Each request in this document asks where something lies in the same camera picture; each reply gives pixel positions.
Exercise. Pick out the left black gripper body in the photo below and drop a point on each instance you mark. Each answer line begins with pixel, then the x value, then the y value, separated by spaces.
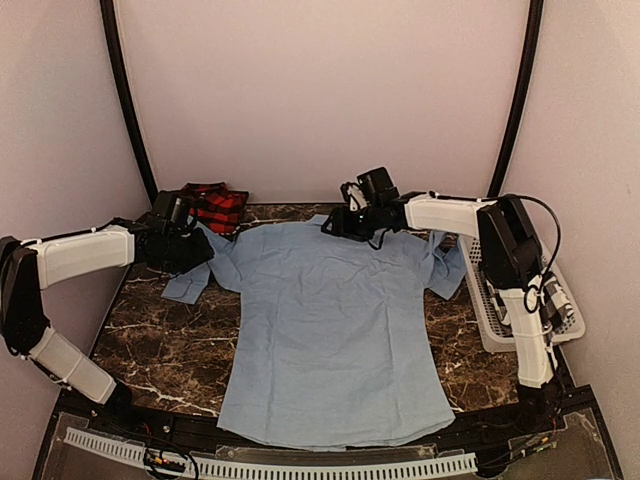
pixel 182 254

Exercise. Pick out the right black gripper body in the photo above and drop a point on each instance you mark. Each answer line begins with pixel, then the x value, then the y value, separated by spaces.
pixel 360 227

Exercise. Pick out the light blue long sleeve shirt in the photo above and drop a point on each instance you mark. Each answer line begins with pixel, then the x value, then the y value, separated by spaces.
pixel 332 350

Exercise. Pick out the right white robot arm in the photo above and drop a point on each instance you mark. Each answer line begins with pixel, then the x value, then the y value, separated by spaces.
pixel 511 259

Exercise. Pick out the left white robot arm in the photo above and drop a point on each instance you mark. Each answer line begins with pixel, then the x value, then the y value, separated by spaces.
pixel 29 267

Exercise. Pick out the red black plaid shirt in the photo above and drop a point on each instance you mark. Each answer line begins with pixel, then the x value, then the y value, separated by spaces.
pixel 216 206

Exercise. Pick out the grey plastic laundry basket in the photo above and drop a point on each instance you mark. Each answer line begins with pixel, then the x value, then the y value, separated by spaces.
pixel 490 313

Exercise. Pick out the black white checkered shirt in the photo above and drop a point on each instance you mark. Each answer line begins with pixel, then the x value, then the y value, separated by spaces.
pixel 548 299

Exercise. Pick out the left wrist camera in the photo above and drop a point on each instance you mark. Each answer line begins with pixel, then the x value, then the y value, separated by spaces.
pixel 170 214

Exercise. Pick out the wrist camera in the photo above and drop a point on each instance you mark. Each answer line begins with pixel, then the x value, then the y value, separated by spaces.
pixel 374 188
pixel 170 214

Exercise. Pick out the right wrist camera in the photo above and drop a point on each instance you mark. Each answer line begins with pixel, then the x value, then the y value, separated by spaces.
pixel 374 188

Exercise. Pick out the black front rail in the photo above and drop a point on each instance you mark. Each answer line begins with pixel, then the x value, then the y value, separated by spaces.
pixel 485 430

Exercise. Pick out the right black frame post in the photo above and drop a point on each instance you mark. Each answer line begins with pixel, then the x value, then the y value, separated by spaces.
pixel 516 111

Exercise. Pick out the black frame post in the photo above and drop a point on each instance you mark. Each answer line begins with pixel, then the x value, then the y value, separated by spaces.
pixel 516 111
pixel 119 73

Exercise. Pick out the left black frame post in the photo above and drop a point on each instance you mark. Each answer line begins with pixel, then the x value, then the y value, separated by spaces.
pixel 119 73

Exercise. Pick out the white slotted cable duct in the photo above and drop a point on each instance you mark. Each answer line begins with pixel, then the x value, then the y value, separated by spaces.
pixel 245 463

